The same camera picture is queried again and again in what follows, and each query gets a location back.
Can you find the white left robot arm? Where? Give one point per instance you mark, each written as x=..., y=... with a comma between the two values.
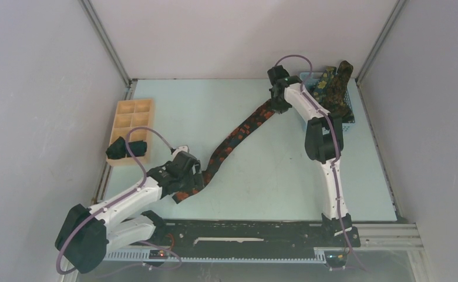
x=88, y=234

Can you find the aluminium frame rail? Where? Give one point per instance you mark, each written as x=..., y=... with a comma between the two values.
x=389, y=237

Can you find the light blue plastic basket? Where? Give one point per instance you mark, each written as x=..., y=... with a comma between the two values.
x=341, y=104

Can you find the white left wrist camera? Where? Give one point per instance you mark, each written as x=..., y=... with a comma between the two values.
x=176, y=150

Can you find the navy yellow-flower tie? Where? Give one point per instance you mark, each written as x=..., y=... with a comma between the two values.
x=318, y=91

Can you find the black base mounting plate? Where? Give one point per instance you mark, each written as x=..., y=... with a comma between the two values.
x=252, y=238

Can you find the black orange-flower tie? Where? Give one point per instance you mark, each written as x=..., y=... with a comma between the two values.
x=227, y=146

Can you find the light blue cable duct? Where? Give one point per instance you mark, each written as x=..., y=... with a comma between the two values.
x=156, y=255

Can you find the dark gold-patterned tie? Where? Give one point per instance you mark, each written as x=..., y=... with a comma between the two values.
x=343, y=74

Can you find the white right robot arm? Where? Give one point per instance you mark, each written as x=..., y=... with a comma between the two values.
x=323, y=143

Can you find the rolled dark green tie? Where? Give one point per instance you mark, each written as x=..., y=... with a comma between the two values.
x=138, y=148

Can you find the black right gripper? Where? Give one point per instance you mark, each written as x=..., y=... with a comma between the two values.
x=277, y=107

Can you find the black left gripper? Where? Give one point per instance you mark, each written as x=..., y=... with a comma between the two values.
x=194, y=178

